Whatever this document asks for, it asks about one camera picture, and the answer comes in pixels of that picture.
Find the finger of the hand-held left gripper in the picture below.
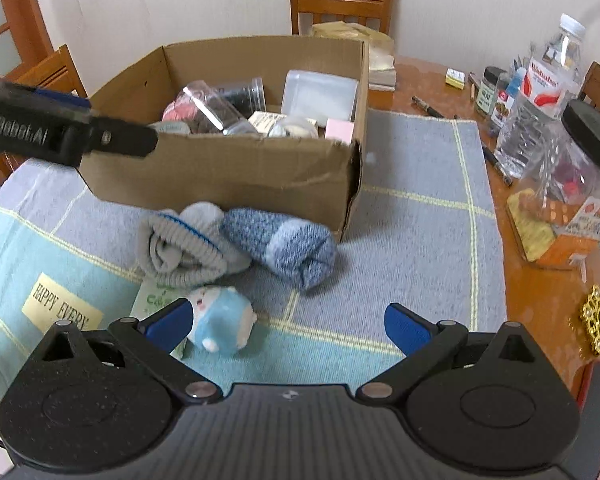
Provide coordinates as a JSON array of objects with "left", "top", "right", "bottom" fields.
[
  {"left": 81, "top": 115, "right": 160, "bottom": 159},
  {"left": 32, "top": 87, "right": 92, "bottom": 110}
]

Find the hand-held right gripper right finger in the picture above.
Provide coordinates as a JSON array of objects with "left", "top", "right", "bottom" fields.
[{"left": 356, "top": 302, "right": 539, "bottom": 402}]

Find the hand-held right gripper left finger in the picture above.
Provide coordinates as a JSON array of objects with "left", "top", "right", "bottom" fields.
[{"left": 42, "top": 297, "right": 219, "bottom": 402}]

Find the blue and white plush toy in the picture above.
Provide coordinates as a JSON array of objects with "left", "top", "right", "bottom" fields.
[{"left": 186, "top": 285, "right": 257, "bottom": 353}]

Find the clear jar of brown rounds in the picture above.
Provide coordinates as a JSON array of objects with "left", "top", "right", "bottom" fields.
[{"left": 182, "top": 80, "right": 258, "bottom": 136}]

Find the brown cardboard box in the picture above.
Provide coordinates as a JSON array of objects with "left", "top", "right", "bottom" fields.
[{"left": 77, "top": 35, "right": 371, "bottom": 243}]

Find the clear jar of black pieces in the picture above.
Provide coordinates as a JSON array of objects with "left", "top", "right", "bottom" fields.
[{"left": 215, "top": 76, "right": 267, "bottom": 113}]

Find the beige small box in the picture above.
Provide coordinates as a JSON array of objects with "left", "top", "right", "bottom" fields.
[{"left": 247, "top": 111, "right": 282, "bottom": 136}]

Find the frosted plastic container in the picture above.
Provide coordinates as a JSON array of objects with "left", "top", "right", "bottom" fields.
[{"left": 281, "top": 69, "right": 359, "bottom": 123}]

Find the pink box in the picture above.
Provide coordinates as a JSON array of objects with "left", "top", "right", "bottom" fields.
[{"left": 325, "top": 119, "right": 356, "bottom": 142}]

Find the green tissue packet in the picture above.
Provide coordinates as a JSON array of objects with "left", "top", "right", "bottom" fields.
[{"left": 130, "top": 280, "right": 196, "bottom": 359}]

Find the blue checked towel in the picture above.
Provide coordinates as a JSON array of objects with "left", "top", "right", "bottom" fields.
[{"left": 0, "top": 107, "right": 509, "bottom": 403}]

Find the white sock roll blue stripe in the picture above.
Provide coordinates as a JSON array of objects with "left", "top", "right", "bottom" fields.
[{"left": 139, "top": 201, "right": 253, "bottom": 288}]

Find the blue knit sock roll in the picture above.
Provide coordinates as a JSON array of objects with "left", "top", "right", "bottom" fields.
[{"left": 220, "top": 207, "right": 337, "bottom": 292}]

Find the yellow sponge pad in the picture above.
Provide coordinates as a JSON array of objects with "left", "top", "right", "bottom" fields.
[{"left": 505, "top": 190, "right": 557, "bottom": 264}]

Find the orange flat box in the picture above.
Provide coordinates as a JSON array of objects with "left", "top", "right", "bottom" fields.
[{"left": 534, "top": 230, "right": 600, "bottom": 272}]

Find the black pen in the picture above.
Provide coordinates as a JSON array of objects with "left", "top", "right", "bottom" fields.
[
  {"left": 412, "top": 95, "right": 449, "bottom": 118},
  {"left": 481, "top": 142, "right": 514, "bottom": 189}
]

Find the large clear jar black lid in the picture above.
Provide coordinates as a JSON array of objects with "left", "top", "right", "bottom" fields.
[{"left": 524, "top": 100, "right": 600, "bottom": 261}]

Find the small red label jar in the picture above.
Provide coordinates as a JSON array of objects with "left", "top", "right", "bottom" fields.
[{"left": 490, "top": 74, "right": 520, "bottom": 129}]

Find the small dark lid spice jar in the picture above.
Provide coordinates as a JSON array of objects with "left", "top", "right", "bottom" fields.
[{"left": 474, "top": 66, "right": 507, "bottom": 119}]

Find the clear water bottle red label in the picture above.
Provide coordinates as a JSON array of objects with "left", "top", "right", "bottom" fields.
[{"left": 495, "top": 14, "right": 587, "bottom": 179}]

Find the stack of beige papers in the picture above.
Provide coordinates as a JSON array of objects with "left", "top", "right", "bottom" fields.
[{"left": 310, "top": 21, "right": 397, "bottom": 92}]

